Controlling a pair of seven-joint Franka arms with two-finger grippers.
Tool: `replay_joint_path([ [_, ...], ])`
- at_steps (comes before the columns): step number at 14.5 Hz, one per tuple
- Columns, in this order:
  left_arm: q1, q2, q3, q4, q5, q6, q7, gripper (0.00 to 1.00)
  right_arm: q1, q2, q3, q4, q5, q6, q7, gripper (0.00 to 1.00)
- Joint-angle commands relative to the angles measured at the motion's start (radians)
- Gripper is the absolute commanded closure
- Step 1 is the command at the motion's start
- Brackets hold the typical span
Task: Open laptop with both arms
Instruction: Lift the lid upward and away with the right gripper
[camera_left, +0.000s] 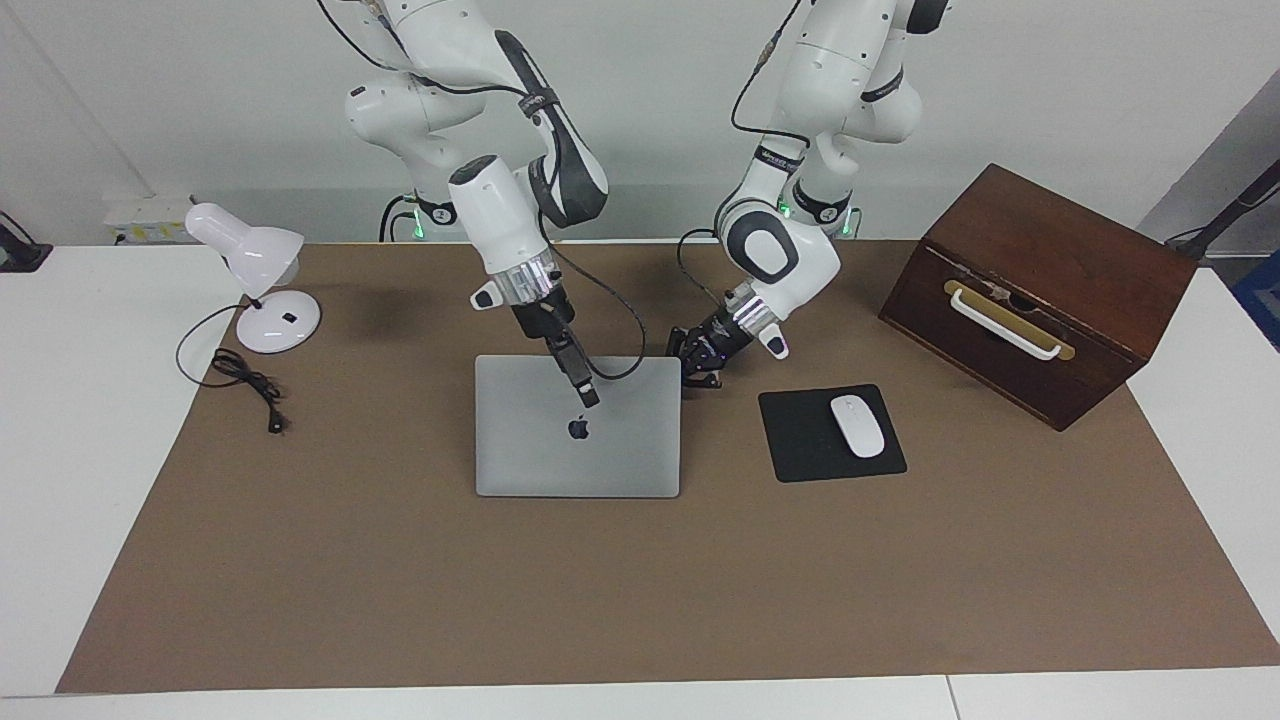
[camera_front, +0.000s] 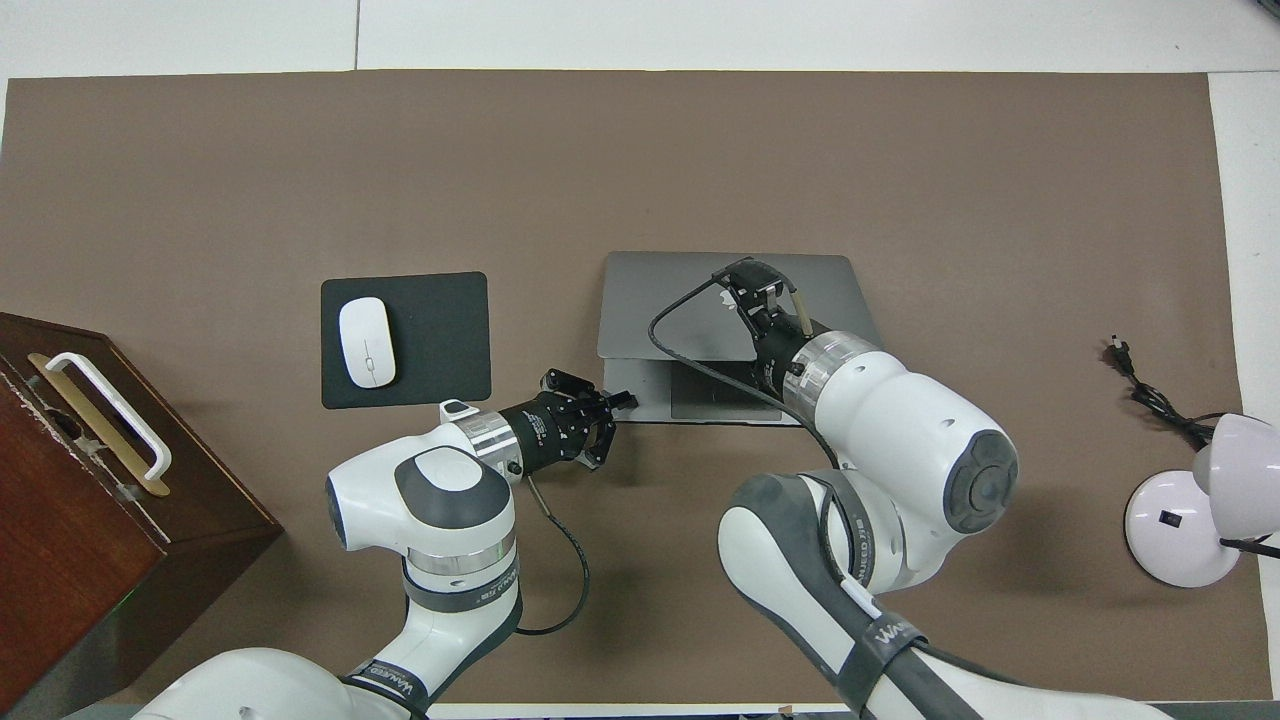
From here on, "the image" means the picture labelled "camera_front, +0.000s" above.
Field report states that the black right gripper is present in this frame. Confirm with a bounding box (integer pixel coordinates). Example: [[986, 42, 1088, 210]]
[[711, 257, 814, 397]]

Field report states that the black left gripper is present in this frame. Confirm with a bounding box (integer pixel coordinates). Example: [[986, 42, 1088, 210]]
[[499, 369, 639, 477]]

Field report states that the silver apple laptop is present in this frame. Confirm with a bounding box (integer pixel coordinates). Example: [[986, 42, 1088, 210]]
[[597, 250, 886, 426]]

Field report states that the black mouse pad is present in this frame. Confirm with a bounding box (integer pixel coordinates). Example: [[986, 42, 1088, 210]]
[[320, 271, 492, 410]]

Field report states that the brown table mat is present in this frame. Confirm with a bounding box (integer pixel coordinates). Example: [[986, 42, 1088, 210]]
[[0, 70, 1273, 706]]

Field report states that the white computer mouse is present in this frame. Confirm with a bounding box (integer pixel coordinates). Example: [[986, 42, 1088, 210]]
[[338, 297, 397, 389]]

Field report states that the white desk lamp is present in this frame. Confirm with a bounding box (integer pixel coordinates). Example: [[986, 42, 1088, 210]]
[[1123, 412, 1280, 588]]

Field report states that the dark brown wooden box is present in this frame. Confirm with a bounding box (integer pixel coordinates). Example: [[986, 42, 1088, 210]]
[[0, 312, 284, 716]]

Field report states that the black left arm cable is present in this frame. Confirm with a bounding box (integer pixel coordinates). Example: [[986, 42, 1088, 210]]
[[512, 460, 591, 636]]

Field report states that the black lamp power cable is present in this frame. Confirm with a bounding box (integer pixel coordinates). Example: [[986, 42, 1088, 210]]
[[1105, 338, 1216, 449]]

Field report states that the white box handle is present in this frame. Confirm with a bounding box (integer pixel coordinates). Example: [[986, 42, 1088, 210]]
[[45, 352, 173, 483]]

